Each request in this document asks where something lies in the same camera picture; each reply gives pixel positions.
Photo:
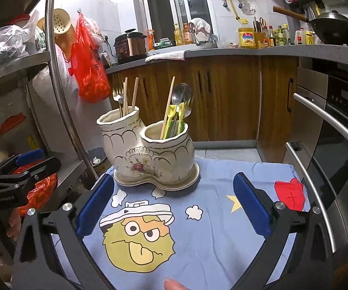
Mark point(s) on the electric rice cooker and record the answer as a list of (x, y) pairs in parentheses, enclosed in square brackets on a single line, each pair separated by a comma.
[(130, 48)]

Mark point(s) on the black wok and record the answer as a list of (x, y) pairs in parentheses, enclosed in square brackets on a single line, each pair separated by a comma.
[(340, 30)]

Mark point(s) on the kitchen faucet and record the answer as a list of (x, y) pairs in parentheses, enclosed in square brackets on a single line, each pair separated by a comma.
[(204, 37)]

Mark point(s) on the white plastic bag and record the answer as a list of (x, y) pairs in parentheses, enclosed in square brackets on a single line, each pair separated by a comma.
[(65, 75)]

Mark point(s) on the yellow cooking oil bottle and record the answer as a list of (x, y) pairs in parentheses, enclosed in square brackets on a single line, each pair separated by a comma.
[(247, 37)]

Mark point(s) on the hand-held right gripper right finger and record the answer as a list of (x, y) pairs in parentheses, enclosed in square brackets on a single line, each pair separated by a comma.
[(252, 205)]

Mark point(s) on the wooden kitchen cabinet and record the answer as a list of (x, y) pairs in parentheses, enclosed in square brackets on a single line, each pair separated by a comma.
[(228, 96)]

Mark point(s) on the orange spray bottle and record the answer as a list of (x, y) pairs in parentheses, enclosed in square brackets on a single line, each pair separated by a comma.
[(150, 40)]

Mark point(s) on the gold perforated colander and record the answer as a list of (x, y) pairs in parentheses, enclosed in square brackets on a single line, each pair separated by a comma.
[(59, 22)]

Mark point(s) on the wooden chopstick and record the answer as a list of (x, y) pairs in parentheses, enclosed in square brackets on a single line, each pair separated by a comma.
[(168, 105), (125, 96), (132, 96)]

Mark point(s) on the person's left hand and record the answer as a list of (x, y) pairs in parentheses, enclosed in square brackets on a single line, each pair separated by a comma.
[(14, 223)]

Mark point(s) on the metal storage rack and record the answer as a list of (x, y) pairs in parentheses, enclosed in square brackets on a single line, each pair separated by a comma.
[(11, 62)]

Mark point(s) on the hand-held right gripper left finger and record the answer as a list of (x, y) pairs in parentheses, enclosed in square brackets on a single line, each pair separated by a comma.
[(95, 205)]

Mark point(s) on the chrome rack post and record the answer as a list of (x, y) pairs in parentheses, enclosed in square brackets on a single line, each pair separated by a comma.
[(59, 66)]

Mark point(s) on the white towel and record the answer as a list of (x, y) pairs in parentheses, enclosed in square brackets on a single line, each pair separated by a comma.
[(165, 56)]

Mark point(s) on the orange detergent bottle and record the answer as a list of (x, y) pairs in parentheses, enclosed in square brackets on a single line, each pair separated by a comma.
[(188, 34)]

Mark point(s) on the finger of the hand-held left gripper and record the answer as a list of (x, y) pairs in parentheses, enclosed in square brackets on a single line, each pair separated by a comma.
[(41, 167), (29, 157)]

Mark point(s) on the yellow tulip-shaped plastic utensil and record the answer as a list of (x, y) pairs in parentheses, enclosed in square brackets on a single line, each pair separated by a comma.
[(170, 120), (181, 117)]

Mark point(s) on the silver fork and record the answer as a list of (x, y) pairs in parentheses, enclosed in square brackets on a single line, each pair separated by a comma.
[(118, 92)]

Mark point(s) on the kitchen window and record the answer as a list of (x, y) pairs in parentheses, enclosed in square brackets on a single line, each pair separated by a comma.
[(174, 3)]

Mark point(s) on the blue cartoon printed cloth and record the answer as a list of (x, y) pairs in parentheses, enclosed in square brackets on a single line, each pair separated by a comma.
[(216, 241)]

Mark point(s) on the yellow detergent bottle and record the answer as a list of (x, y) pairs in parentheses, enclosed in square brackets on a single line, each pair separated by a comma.
[(178, 36)]

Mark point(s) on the floral ceramic double utensil holder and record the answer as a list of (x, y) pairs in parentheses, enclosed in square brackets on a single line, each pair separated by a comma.
[(174, 148)]

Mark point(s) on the dark trash bin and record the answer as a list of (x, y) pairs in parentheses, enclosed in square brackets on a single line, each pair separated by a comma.
[(98, 161)]

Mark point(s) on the large silver spoon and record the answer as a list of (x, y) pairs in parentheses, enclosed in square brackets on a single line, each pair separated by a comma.
[(181, 93)]

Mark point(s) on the red lidded container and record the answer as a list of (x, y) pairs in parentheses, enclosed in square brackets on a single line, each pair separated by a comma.
[(12, 122)]

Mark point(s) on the person's right hand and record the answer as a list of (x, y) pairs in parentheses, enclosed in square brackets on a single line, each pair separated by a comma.
[(176, 285)]

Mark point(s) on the clear plastic bag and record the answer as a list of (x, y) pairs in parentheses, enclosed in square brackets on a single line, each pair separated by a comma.
[(1, 48)]

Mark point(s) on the stainless steel oven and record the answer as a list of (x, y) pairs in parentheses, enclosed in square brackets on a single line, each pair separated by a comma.
[(343, 163)]

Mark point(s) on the row of condiment bottles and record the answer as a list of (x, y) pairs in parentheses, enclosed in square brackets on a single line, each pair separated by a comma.
[(282, 37)]

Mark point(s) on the red plastic bag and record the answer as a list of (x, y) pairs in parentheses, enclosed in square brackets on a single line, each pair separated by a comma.
[(91, 66), (38, 190)]

